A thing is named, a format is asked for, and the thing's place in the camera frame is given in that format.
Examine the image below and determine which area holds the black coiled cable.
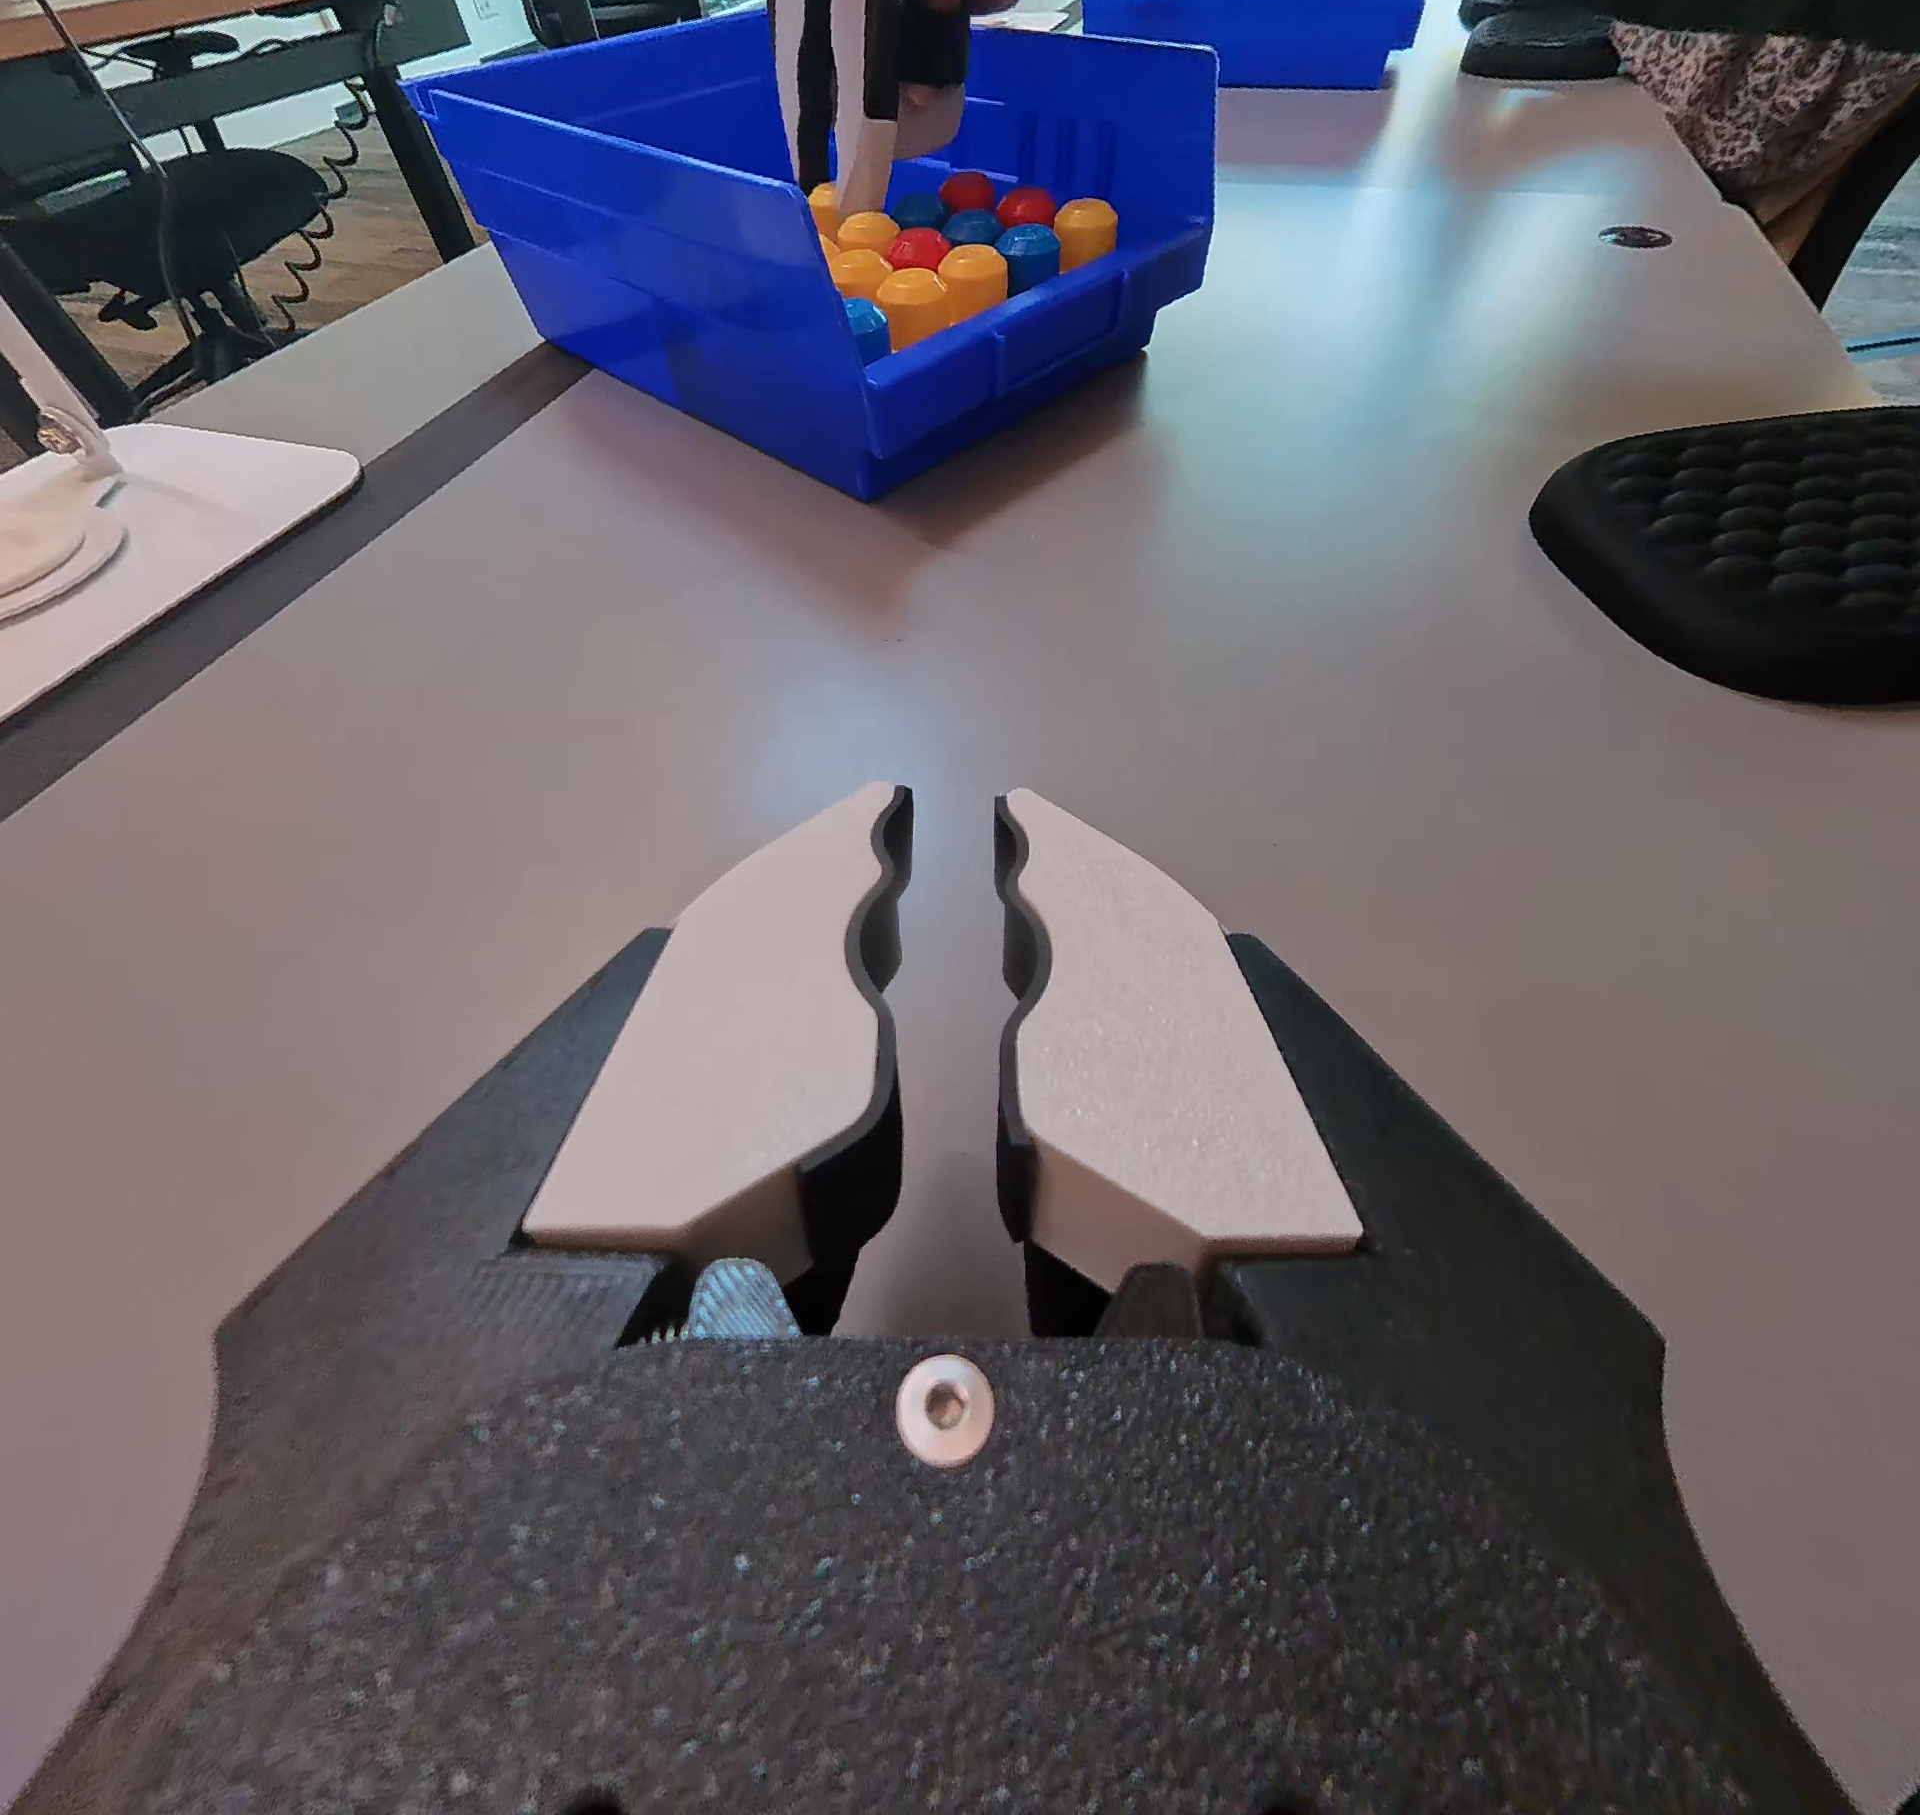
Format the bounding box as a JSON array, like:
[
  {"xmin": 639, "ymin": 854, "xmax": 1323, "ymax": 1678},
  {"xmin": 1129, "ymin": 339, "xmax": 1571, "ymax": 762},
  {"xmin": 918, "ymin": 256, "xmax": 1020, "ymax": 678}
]
[{"xmin": 274, "ymin": 81, "xmax": 374, "ymax": 325}]

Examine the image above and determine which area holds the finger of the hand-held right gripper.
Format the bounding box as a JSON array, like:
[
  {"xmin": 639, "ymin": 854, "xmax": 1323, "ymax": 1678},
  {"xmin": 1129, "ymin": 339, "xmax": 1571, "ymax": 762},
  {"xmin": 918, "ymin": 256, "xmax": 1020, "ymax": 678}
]
[
  {"xmin": 769, "ymin": 0, "xmax": 844, "ymax": 196},
  {"xmin": 828, "ymin": 0, "xmax": 934, "ymax": 219}
]

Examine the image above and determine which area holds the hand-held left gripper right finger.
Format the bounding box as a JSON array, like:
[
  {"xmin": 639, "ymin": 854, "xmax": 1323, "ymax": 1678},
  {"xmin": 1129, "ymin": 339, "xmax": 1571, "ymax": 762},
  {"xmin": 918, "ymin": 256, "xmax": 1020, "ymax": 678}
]
[{"xmin": 993, "ymin": 787, "xmax": 1367, "ymax": 1341}]

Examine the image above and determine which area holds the white desk stand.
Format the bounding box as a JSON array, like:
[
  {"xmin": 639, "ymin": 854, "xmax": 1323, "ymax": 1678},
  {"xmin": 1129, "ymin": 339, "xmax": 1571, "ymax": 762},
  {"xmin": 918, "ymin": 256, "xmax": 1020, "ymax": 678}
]
[{"xmin": 0, "ymin": 0, "xmax": 366, "ymax": 722}]

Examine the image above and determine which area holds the pile of building bricks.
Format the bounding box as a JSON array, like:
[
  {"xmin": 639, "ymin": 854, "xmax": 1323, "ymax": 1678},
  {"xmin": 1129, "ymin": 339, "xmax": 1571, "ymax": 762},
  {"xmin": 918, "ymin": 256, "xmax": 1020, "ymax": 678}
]
[{"xmin": 808, "ymin": 170, "xmax": 1124, "ymax": 369}]

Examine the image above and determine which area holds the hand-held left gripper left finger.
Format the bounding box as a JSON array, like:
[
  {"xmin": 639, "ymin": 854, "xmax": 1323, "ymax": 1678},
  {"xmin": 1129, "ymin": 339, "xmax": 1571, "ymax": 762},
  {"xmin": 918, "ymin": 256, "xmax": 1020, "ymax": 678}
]
[{"xmin": 523, "ymin": 783, "xmax": 915, "ymax": 1341}]

